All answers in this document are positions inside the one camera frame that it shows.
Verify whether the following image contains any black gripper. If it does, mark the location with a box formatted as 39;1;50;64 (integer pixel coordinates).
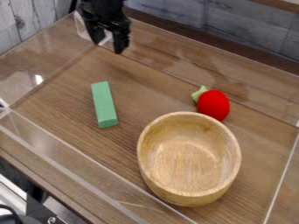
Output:
78;0;130;54

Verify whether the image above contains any black metal stand base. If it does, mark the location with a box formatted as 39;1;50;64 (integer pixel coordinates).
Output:
0;185;61;224

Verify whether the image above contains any clear acrylic tray wall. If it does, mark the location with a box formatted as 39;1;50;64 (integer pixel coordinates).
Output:
0;99;299;224

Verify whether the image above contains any wooden bowl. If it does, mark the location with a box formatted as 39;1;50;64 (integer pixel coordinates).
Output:
136;111;241;207

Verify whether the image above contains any red plush fruit green leaf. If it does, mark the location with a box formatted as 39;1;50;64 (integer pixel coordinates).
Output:
190;86;229;122

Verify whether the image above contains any green rectangular block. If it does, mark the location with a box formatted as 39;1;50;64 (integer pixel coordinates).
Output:
90;81;117;128

